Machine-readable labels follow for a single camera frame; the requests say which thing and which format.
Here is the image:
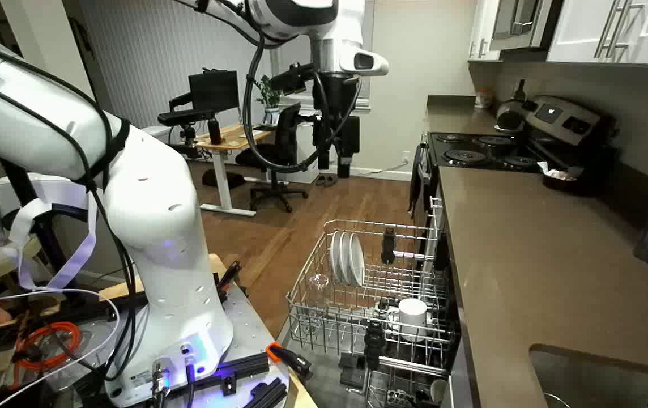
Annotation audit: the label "steel kitchen sink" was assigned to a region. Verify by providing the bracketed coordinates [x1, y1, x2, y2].
[525, 341, 648, 408]

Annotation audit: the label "white upper cabinet with handles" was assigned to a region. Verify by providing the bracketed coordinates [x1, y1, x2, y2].
[545, 0, 648, 68]

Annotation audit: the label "small black dish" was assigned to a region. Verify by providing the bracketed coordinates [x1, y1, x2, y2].
[537, 158, 588, 192]

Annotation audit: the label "white strap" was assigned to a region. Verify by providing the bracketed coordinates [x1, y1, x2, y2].
[0, 170, 101, 294]

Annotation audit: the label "black office chair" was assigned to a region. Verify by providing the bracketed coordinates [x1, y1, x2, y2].
[233, 99, 312, 216]

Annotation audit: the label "green potted plant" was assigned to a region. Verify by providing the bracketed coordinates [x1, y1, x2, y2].
[253, 73, 285, 130]

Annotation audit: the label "narrow white upper cabinet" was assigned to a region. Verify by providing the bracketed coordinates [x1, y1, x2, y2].
[466, 0, 506, 64]

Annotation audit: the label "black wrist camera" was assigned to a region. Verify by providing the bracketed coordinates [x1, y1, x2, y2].
[266, 60, 319, 97]

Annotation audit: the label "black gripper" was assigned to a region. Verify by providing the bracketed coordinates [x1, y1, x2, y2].
[310, 71, 362, 182]

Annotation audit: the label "small black tool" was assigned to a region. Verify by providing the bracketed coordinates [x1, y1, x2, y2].
[212, 258, 245, 303]

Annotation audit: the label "thin white cable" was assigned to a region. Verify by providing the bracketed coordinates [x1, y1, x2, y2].
[0, 286, 127, 408]

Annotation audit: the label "orange coiled cable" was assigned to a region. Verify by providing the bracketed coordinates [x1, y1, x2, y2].
[11, 319, 83, 373]

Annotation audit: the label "clear glass cup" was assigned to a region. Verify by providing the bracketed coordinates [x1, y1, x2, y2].
[303, 270, 333, 294]

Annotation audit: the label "wooden desk white legs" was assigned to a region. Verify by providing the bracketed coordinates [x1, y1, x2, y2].
[192, 123, 278, 221]

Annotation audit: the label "black clamp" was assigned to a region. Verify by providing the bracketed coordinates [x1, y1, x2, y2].
[243, 373, 290, 408]
[208, 352, 275, 396]

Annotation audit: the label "metal wire dishwasher rack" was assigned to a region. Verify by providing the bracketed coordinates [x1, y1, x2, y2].
[284, 198, 464, 379]

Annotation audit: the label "black and silver stove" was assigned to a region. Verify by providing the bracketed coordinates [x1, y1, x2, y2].
[413, 94, 623, 221]

